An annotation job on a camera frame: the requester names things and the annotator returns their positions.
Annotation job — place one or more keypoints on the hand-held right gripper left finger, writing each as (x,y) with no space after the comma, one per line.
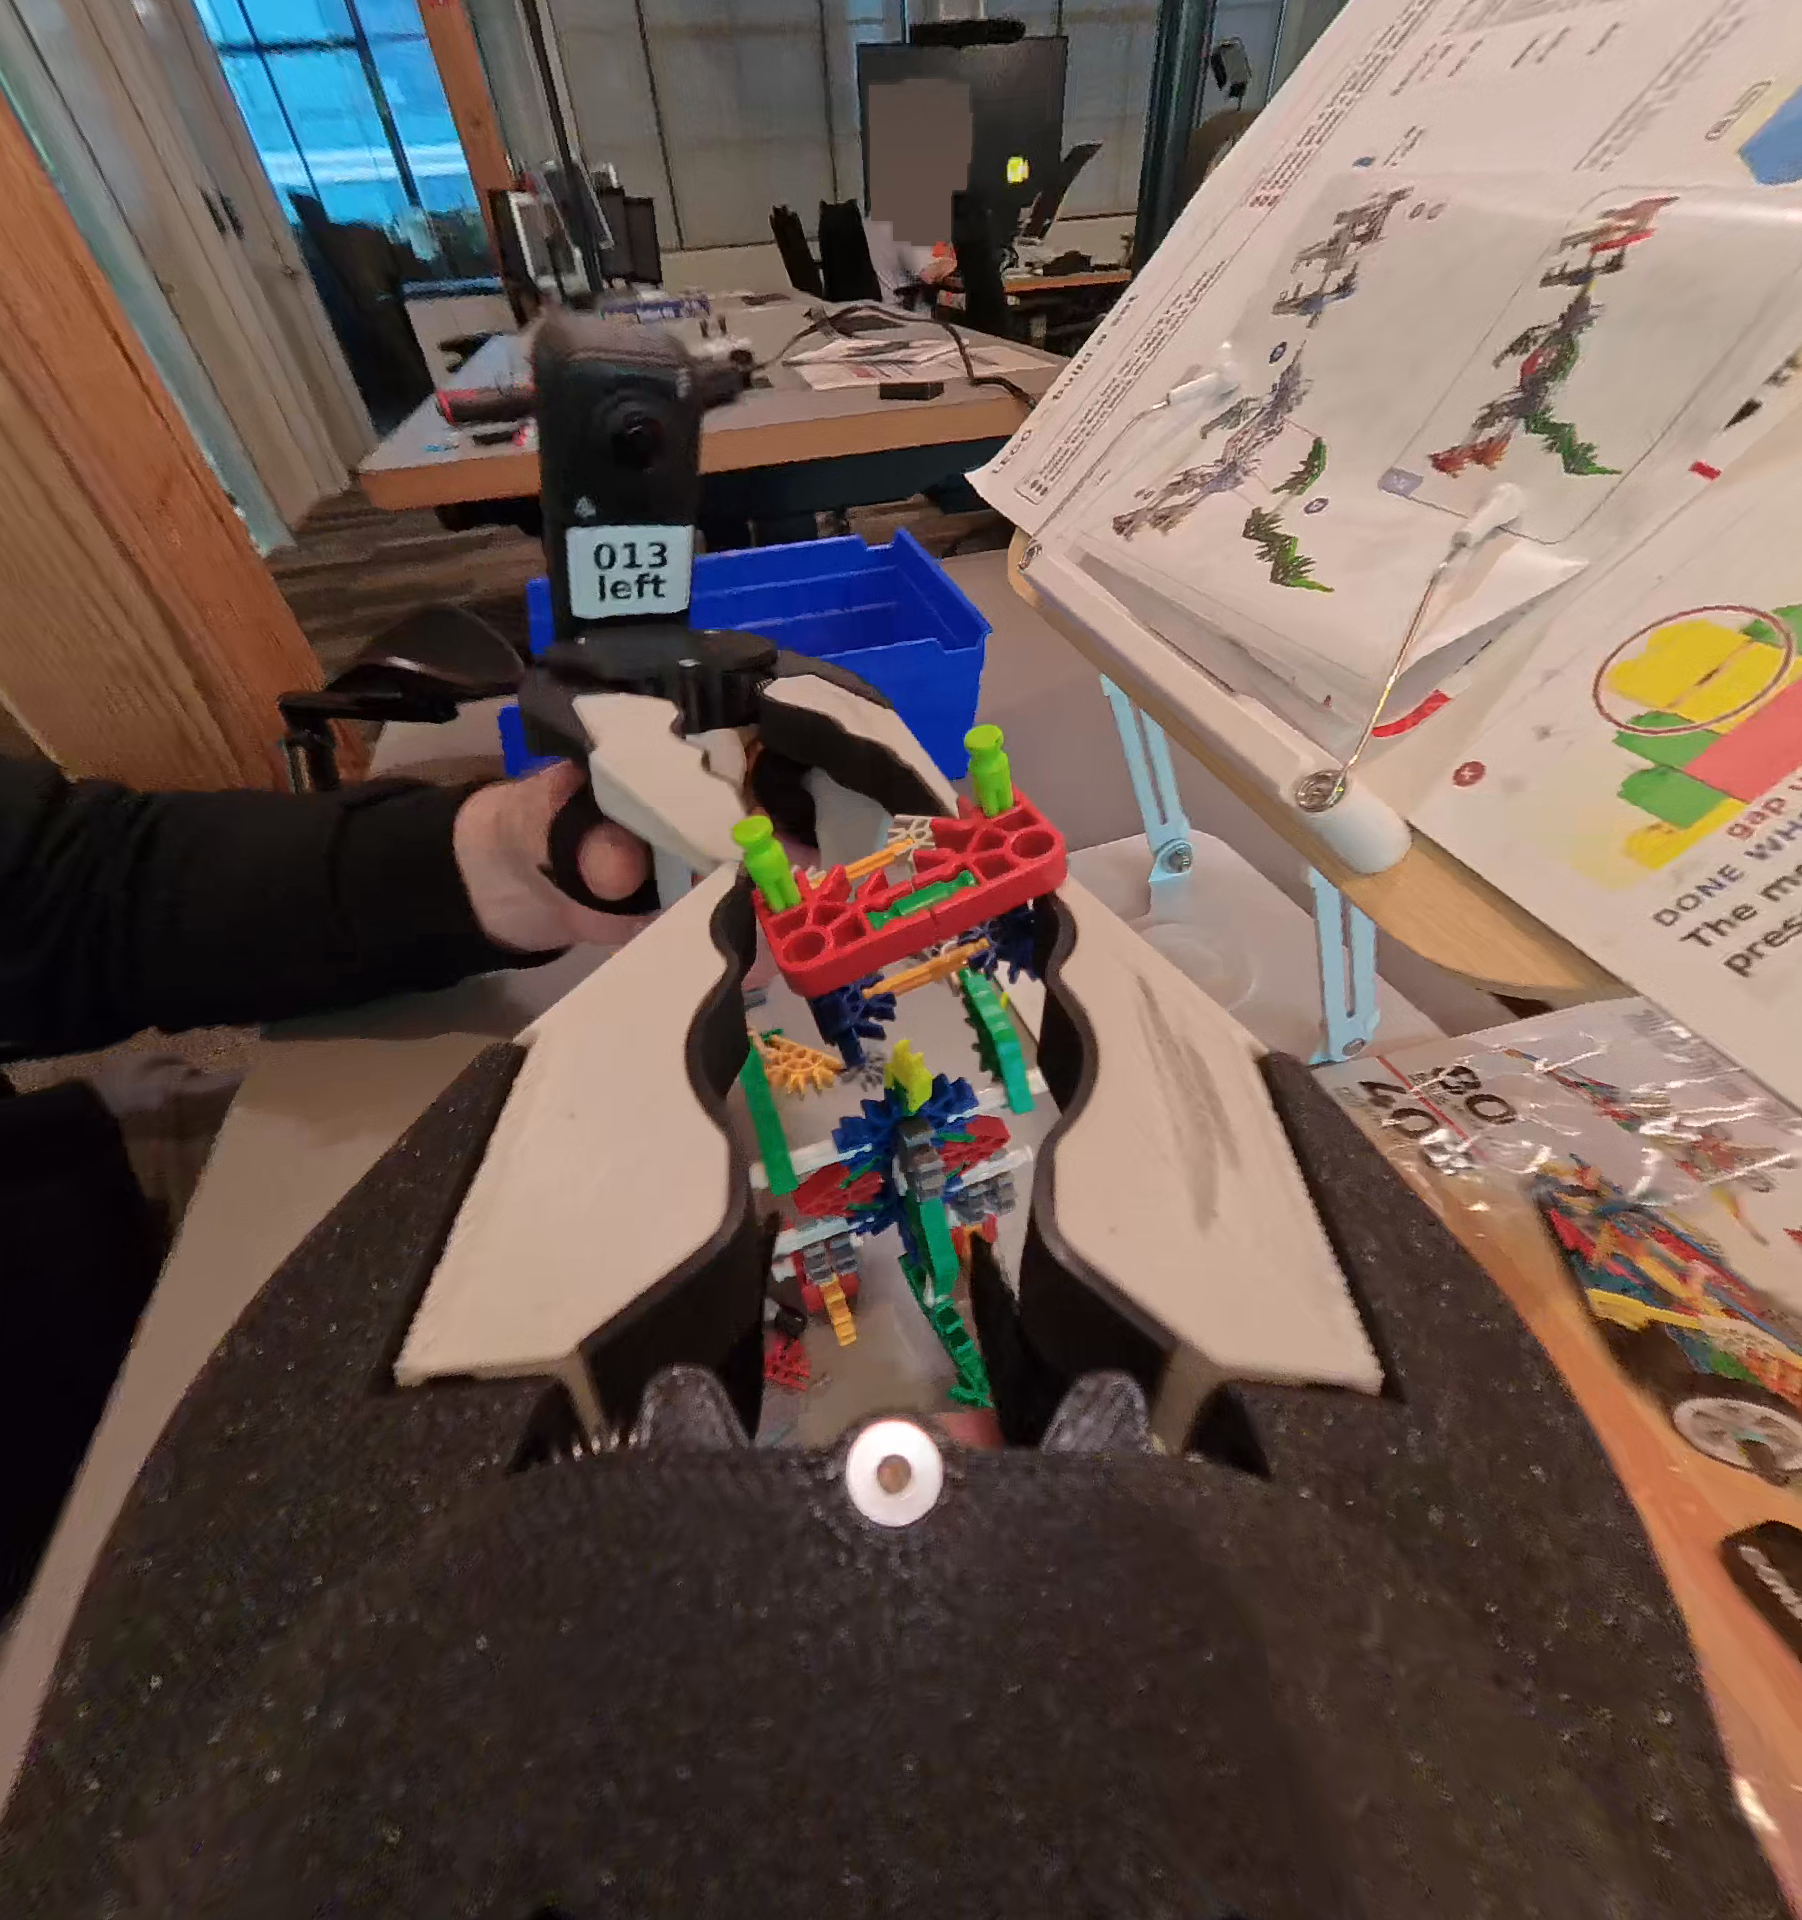
(558,1202)

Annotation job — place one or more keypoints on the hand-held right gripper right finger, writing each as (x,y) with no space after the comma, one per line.
(1218,1202)

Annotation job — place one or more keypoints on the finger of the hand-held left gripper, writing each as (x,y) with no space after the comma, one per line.
(655,785)
(838,742)

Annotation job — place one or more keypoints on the orange rod blue connector frame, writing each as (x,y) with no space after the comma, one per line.
(988,776)

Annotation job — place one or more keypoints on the red connector pair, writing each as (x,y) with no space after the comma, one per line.
(918,885)

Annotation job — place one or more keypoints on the multicolour toy model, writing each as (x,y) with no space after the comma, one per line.
(896,1155)

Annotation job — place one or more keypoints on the person's left forearm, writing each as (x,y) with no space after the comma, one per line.
(211,901)

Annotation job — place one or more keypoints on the person's left hand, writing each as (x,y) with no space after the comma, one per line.
(541,854)

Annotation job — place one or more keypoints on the blue bin with sticker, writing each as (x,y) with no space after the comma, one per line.
(812,616)

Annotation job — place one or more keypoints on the background office desk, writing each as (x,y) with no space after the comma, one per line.
(751,404)

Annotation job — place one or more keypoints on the black office chair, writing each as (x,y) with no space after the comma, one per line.
(408,656)

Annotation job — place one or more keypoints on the white page holder clip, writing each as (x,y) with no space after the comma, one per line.
(1354,814)

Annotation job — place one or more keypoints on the printed toy packet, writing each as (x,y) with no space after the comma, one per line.
(1651,1260)

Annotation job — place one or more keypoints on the black monitor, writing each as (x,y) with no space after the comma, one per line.
(963,119)

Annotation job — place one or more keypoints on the wooden pillar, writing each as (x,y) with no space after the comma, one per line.
(92,512)

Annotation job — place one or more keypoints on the instruction booklet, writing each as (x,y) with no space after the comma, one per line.
(1441,330)

